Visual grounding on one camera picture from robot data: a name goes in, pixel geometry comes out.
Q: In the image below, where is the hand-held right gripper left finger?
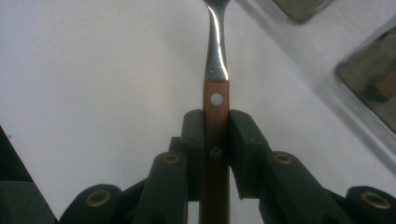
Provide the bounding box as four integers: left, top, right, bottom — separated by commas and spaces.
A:
169, 108, 205, 202

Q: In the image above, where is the translucent grey plastic basket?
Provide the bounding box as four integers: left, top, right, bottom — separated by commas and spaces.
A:
272, 0, 332, 24
335, 26, 396, 134

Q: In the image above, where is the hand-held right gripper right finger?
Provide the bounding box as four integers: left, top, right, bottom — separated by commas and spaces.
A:
228, 108, 272, 200

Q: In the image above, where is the wooden-handled steel fork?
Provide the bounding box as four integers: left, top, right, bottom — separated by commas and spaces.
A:
199, 0, 232, 224

